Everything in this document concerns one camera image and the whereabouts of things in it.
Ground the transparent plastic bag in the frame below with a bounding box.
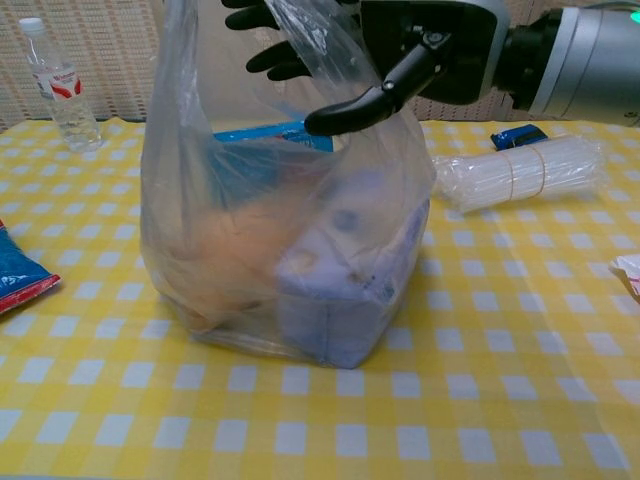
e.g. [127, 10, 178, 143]
[140, 0, 437, 369]

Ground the orange soft item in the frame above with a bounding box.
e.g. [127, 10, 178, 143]
[169, 197, 301, 331]

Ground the pink white wet wipes pack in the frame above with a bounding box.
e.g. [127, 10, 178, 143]
[608, 253, 640, 305]

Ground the woven bamboo folding screen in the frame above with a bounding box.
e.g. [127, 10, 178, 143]
[0, 0, 640, 132]

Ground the clear plastic water bottle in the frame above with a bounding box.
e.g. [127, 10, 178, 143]
[18, 17, 104, 153]

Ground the blue red-edged snack packet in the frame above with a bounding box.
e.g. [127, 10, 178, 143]
[0, 218, 64, 315]

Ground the small blue black pouch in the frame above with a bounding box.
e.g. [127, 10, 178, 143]
[489, 125, 550, 151]

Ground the blue box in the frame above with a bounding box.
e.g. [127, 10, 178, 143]
[209, 122, 336, 206]

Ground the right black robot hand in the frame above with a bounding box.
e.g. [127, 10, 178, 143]
[222, 0, 512, 137]

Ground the yellow white checked tablecloth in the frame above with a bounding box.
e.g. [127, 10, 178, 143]
[0, 119, 640, 480]

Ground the purple tissue pack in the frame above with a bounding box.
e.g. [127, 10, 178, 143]
[274, 168, 431, 369]

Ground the bundle of white straws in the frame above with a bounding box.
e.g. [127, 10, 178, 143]
[430, 135, 609, 214]

